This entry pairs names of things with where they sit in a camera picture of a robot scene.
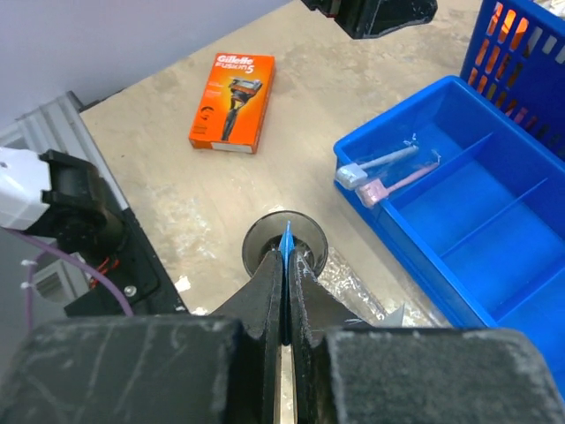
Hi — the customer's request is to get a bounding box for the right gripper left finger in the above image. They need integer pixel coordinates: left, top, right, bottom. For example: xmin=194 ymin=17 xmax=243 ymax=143
xmin=1 ymin=251 xmax=283 ymax=423

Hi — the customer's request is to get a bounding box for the blue plastic shopping basket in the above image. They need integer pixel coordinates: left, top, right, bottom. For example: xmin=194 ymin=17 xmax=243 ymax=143
xmin=460 ymin=1 xmax=564 ymax=160

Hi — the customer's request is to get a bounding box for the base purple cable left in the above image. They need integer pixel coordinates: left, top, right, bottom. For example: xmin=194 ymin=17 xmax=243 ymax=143
xmin=19 ymin=229 xmax=136 ymax=332

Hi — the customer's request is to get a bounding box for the blue compartment organizer bin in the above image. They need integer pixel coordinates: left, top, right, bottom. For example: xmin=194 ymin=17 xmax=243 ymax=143
xmin=334 ymin=77 xmax=564 ymax=375

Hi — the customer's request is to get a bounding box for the pink wrapped toothbrush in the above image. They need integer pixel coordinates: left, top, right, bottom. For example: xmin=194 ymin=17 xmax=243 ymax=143
xmin=355 ymin=150 xmax=442 ymax=208

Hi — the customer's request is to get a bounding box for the orange box on table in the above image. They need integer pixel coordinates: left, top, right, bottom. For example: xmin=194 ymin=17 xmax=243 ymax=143
xmin=188 ymin=52 xmax=275 ymax=155

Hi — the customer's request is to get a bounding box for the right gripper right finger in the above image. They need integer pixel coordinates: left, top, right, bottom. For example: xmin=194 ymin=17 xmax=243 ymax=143
xmin=288 ymin=253 xmax=564 ymax=423

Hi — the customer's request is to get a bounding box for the clear oval textured tray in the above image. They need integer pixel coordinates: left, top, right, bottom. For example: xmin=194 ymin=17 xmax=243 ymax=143
xmin=318 ymin=247 xmax=451 ymax=328

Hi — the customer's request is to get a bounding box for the light blue toothpaste tube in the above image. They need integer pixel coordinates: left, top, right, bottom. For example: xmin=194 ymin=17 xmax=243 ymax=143
xmin=279 ymin=220 xmax=295 ymax=345

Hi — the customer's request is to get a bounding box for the white-blue wrapped toothbrush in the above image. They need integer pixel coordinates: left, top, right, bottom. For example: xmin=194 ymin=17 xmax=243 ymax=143
xmin=334 ymin=141 xmax=419 ymax=190

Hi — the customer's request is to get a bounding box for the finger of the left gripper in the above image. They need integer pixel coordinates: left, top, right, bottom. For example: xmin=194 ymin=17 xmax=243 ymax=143
xmin=302 ymin=0 xmax=438 ymax=39

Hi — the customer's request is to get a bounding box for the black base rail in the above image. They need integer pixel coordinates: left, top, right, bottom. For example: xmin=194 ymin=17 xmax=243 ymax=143
xmin=64 ymin=208 xmax=188 ymax=317

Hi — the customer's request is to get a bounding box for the dark brown banded cup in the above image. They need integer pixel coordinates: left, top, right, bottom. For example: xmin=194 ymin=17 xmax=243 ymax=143
xmin=242 ymin=210 xmax=328 ymax=276

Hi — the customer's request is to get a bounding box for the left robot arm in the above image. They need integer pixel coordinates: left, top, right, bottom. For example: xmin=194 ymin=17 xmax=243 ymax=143
xmin=1 ymin=1 xmax=438 ymax=258

